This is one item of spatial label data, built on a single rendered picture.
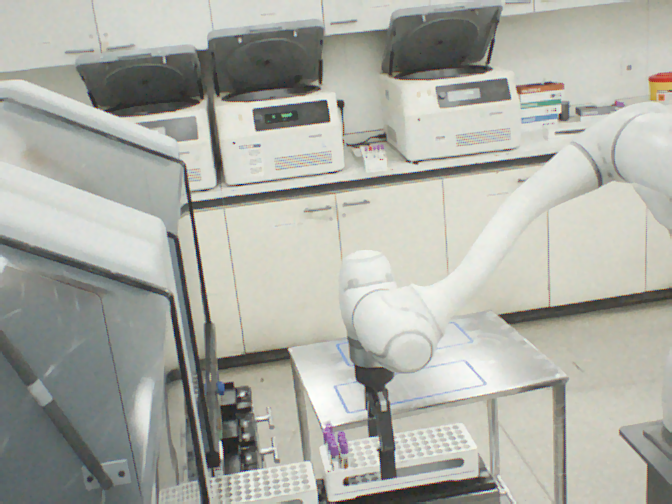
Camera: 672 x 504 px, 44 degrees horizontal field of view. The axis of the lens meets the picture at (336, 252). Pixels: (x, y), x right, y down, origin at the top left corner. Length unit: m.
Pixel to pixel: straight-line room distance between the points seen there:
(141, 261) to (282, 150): 2.67
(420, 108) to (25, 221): 2.90
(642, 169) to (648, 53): 3.48
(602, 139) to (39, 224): 0.97
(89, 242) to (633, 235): 3.53
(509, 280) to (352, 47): 1.43
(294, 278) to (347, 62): 1.19
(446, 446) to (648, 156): 0.67
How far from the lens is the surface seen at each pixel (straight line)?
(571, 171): 1.56
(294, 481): 1.66
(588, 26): 4.76
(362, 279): 1.45
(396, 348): 1.30
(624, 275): 4.43
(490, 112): 3.94
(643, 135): 1.49
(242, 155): 3.76
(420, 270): 4.03
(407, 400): 1.97
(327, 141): 3.79
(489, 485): 1.70
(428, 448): 1.67
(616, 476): 3.19
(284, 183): 3.77
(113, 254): 1.13
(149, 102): 4.28
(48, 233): 1.13
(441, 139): 3.89
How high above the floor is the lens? 1.78
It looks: 19 degrees down
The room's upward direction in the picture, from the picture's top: 6 degrees counter-clockwise
